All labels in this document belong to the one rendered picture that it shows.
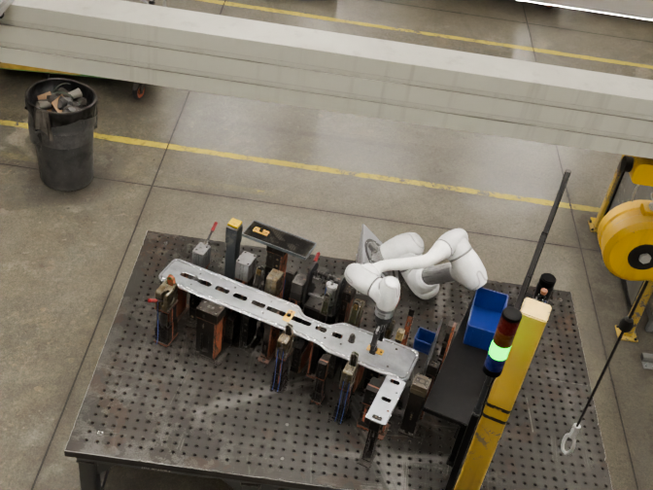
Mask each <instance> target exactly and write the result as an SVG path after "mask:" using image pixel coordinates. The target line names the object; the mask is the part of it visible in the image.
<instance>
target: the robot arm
mask: <svg viewBox="0 0 653 490"><path fill-rule="evenodd" d="M367 246H368V248H369V250H370V251H371V257H370V260H371V262H372V263H373V264H371V263H366V264H358V263H351V264H349V265H348V266H347V268H346V270H345V273H344V275H345V279H346V281H347V282H348V283H349V284H350V285H351V286H352V287H354V288H355V289H356V290H358V291H359V292H361V293H363V294H365V295H367V296H369V297H371V298H372V299H373V300H374V301H375V302H376V307H375V321H376V322H377V324H376V328H375V330H374V334H373V337H372V340H371V343H369V344H370V350H369V354H372V355H375V353H376V349H377V345H378V344H377V342H378V340H379V341H383V338H384V333H385V331H386V330H387V329H386V326H387V324H389V323H390V321H391V318H392V317H393V316H394V312H395V307H396V305H397V303H398V300H399V295H400V284H399V281H398V280H397V279H396V278H395V277H393V276H391V270H399V271H400V273H401V274H402V276H403V278H404V280H405V282H406V283H407V285H408V286H409V288H410V289H411V291H412V292H413V293H414V294H415V295H416V296H417V297H419V298H421V299H430V298H433V297H434V296H435V295H436V294H437V293H438V291H439V284H440V283H446V282H453V281H457V282H459V283H461V284H462V285H464V286H465V287H466V288H468V289H469V290H471V291H475V290H477V289H479V288H481V287H482V286H483V285H485V284H486V283H487V279H488V277H487V272H486V269H485V267H484V265H483V263H482V262H481V260H480V259H479V257H478V256H477V254H476V253H475V252H474V251H473V249H472V248H471V246H470V244H469V242H468V235H467V233H466V231H465V230H463V229H461V228H455V229H452V230H449V231H447V232H446V233H444V234H443V235H441V236H440V237H439V238H438V240H437V241H436V242H435V243H434V244H433V246H432V247H431V249H430V250H429V251H428V252H427V253H426V254H425V255H422V253H423V252H424V248H425V247H424V241H423V239H422V238H421V237H420V235H419V234H417V233H415V232H405V233H402V234H400V235H397V236H395V237H393V238H392V239H390V240H388V241H387V242H385V243H384V244H382V245H381V246H379V247H378V246H377V245H376V243H375V242H371V243H369V244H368V245H367ZM445 259H448V261H449V262H447V263H444V264H439V265H435V264H436V263H439V262H441V261H443V260H445ZM381 273H383V274H384V275H385V277H384V278H383V279H382V278H380V277H381V275H380V274H381Z"/></svg>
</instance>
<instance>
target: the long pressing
mask: <svg viewBox="0 0 653 490"><path fill-rule="evenodd" d="M183 272H184V273H186V274H189V275H191V276H194V275H197V278H198V280H200V279H201V280H204V281H206V282H209V283H211V284H212V285H211V286H210V287H208V286H205V285H203V284H200V283H198V280H197V281H195V280H193V279H191V280H190V279H188V278H186V277H184V276H181V273H183ZM200 273H201V274H200ZM169 274H172V275H173V276H174V277H175V280H176V284H178V289H181V290H183V291H186V292H188V293H191V294H193V295H196V296H198V297H201V298H205V299H207V300H210V301H212V302H214V303H216V304H219V305H221V306H224V307H226V308H229V309H231V310H234V311H236V312H239V313H241V314H244V315H246V316H249V317H251V318H254V319H256V320H259V321H261V322H263V323H265V324H268V325H270V326H273V327H275V328H278V329H280V330H284V329H285V325H286V323H287V322H286V321H284V320H282V319H283V317H284V316H281V315H279V314H276V313H274V312H271V311H269V310H267V309H266V308H267V307H268V306H270V307H272V308H275V309H277V310H280V311H282V312H285V313H287V312H288V310H289V309H290V310H292V311H295V314H294V315H293V316H294V317H297V318H299V319H302V320H304V321H307V322H309V323H311V325H310V326H309V327H308V326H305V325H303V324H300V323H298V322H296V321H294V320H292V319H291V320H290V323H292V324H293V334H294V335H296V336H299V337H301V338H304V339H306V340H309V341H311V342H314V343H316V344H318V345H319V346H321V347H322V348H323V349H324V350H325V351H326V352H328V353H329V354H332V355H334V356H337V357H339V358H342V359H344V360H347V361H350V356H351V353H352V351H357V352H359V362H358V365H359V366H362V367H364V368H368V369H370V370H373V371H375V372H378V373H380V374H383V375H385V376H387V375H389V376H392V377H394V378H396V379H399V380H401V381H407V380H408V379H409V377H410V375H411V373H412V370H413V368H414V366H415V365H416V363H417V361H418V359H419V353H418V351H417V350H415V349H413V348H410V347H408V346H405V345H403V344H400V343H397V342H395V341H392V340H390V339H387V338H385V337H384V338H383V341H379V340H378V342H377V344H378V345H377V348H380V349H382V350H384V353H383V355H382V356H381V355H378V354H375V355H372V354H369V351H368V350H366V348H367V346H368V344H369V343H371V340H372V337H373V332H369V331H366V330H364V329H361V328H359V327H356V326H354V325H351V324H348V323H344V322H343V323H338V324H333V325H328V324H325V323H322V322H320V321H317V320H315V319H312V318H310V317H307V316H305V315H304V314H303V312H302V310H301V308H300V307H299V306H298V305H297V304H294V303H292V302H289V301H286V300H284V299H281V298H279V297H275V296H272V295H270V294H268V293H266V292H263V291H260V290H258V289H255V288H253V287H250V286H248V285H245V284H243V283H240V282H238V281H235V280H232V279H230V278H227V277H225V276H222V275H220V274H218V273H216V272H213V271H211V270H208V269H205V268H203V267H200V266H198V265H195V264H193V263H190V262H186V261H184V260H181V259H175V260H173V261H172V262H170V264H169V265H167V266H166V267H165V268H164V269H163V270H162V271H161V272H160V273H159V275H158V279H159V280H160V281H161V282H164V281H165V280H167V276H168V275H169ZM217 287H221V288H224V289H226V290H229V293H228V294H225V293H223V292H220V291H218V290H216V288H217ZM235 287H236V288H235ZM234 294H238V295H241V296H243V297H246V298H247V299H246V300H242V299H240V298H237V297H234V296H233V295H234ZM253 300H255V301H257V302H260V303H262V304H265V306H264V307H263V308H261V307H259V306H256V305H254V304H251V302H252V301H253ZM270 301H272V302H270ZM262 313H263V314H262ZM317 326H319V327H322V328H324V329H326V332H320V331H318V330H316V327H317ZM333 333H338V334H341V335H342V337H341V338H337V337H335V336H332V334H333ZM351 333H354V334H355V335H356V339H355V342H354V343H350V342H349V341H348V340H349V335H350V334H351ZM324 337H325V338H324ZM340 343H341V345H340ZM396 349H397V350H396ZM387 366H388V367H387Z"/></svg>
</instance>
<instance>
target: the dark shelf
mask: <svg viewBox="0 0 653 490"><path fill-rule="evenodd" d="M474 296H475V293H474V295H473V297H472V299H471V301H470V304H469V306H468V308H467V310H466V312H465V314H464V317H463V319H462V322H461V324H460V326H459V328H458V331H457V333H456V335H455V337H454V339H453V342H452V344H451V346H450V348H449V351H448V353H447V355H446V357H445V359H444V362H443V364H442V366H441V368H440V371H439V373H438V374H437V376H436V378H435V381H434V383H433V385H432V387H431V390H430V393H429V395H428V398H427V400H426V402H425V404H424V407H423V411H424V412H426V413H428V414H431V415H433V416H436V417H438V418H441V419H443V420H446V421H448V422H450V423H453V424H455V425H458V426H460V427H463V428H465V429H466V428H467V425H468V422H469V419H470V417H471V414H472V411H473V408H474V407H475V406H476V404H477V400H478V399H479V396H480V393H481V390H482V387H483V385H484V381H485V379H486V376H487V375H486V374H485V373H484V372H483V369H482V367H483V365H484V362H485V360H486V357H487V355H488V352H489V351H487V350H483V349H480V348H476V347H473V346H470V345H466V344H463V341H464V333H465V330H466V326H467V321H468V317H469V313H470V308H471V305H472V302H473V299H474Z"/></svg>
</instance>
